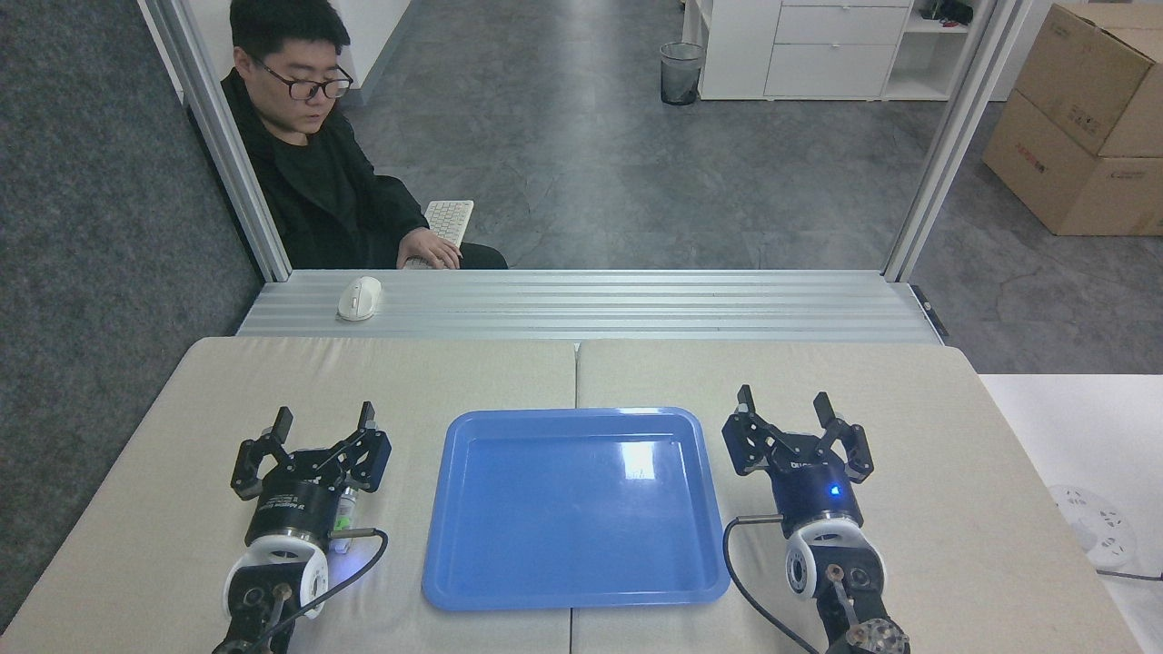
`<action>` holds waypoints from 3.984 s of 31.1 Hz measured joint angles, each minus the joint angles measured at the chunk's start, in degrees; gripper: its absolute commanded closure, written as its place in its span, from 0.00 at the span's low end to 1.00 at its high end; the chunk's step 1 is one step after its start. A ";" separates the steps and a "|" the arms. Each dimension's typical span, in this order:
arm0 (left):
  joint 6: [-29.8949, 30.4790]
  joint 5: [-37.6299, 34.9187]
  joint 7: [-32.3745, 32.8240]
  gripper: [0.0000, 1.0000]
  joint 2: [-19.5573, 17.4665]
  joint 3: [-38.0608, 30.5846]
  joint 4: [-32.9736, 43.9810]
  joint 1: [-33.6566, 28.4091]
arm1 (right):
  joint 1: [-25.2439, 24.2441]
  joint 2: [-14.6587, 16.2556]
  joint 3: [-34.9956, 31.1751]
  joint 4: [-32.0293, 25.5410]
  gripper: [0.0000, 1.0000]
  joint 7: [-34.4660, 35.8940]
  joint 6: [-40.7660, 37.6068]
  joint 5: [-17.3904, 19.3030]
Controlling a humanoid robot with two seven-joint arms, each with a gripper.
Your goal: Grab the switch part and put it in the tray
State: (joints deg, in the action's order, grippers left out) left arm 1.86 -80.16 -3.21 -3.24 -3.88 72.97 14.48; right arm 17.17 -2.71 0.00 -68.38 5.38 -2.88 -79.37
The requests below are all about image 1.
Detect white computer mouse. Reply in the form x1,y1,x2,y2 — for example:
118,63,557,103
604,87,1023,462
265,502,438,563
337,276,383,322

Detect white keyboard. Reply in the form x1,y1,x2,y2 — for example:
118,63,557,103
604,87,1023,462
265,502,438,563
404,200,475,271

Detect blue plastic tray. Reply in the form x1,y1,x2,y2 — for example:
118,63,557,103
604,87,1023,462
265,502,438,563
421,407,731,611

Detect person's hand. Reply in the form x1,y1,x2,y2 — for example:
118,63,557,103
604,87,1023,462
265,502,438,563
397,227,464,271

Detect dark mesh waste bin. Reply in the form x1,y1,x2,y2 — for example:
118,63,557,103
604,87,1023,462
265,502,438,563
660,42,705,106

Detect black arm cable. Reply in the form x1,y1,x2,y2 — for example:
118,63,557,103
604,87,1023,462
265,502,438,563
238,527,390,654
722,514,823,654

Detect green and clear switch part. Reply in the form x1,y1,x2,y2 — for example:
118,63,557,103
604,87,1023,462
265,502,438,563
331,486,361,554

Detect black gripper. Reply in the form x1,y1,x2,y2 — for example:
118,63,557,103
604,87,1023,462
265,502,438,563
230,401,393,550
721,384,876,530

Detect person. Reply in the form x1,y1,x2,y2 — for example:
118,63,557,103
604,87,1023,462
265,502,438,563
186,0,510,271

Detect ribbed aluminium platform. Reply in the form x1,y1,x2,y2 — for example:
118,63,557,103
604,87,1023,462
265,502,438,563
236,269,943,344

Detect silver aluminium post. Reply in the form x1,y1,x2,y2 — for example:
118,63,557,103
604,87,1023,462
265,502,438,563
136,0,293,282
881,0,1032,282

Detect beige table pad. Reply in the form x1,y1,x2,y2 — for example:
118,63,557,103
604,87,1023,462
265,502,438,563
0,338,579,654
571,340,1146,654

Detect large cardboard box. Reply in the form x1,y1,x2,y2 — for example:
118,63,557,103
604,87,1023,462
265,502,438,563
981,89,1163,237

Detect white round power strip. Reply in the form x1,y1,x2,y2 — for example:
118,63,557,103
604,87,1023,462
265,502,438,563
1045,484,1138,571

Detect small cardboard box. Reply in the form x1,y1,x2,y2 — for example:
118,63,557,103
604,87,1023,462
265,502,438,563
1014,2,1163,160

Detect white drawer cabinet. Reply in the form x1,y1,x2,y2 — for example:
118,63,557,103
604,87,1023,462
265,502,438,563
681,0,1000,103

